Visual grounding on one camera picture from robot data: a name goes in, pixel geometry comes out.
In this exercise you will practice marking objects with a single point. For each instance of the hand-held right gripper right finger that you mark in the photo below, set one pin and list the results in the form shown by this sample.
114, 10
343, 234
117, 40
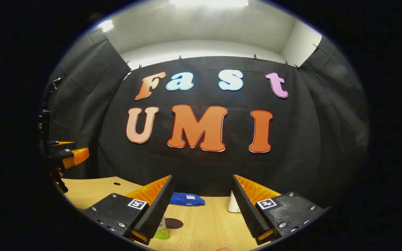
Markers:
248, 212

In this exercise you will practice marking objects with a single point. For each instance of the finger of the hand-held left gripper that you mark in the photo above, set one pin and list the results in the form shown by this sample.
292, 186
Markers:
67, 154
59, 144

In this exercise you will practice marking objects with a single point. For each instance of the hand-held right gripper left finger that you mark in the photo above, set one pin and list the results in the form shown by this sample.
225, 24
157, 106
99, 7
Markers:
159, 209

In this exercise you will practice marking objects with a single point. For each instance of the dark round coaster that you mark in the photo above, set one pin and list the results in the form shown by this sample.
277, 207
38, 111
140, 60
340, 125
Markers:
176, 223

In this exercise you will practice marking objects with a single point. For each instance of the clear green water bottle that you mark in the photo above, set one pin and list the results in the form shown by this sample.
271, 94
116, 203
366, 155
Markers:
162, 232

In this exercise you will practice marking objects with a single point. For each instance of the white toaster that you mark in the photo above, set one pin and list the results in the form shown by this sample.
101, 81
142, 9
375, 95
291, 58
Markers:
232, 204

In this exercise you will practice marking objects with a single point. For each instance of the blue folded towel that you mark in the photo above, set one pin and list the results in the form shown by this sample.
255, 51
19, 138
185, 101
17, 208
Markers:
185, 199

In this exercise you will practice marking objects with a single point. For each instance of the black backdrop cloth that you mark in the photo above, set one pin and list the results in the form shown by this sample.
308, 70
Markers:
222, 167

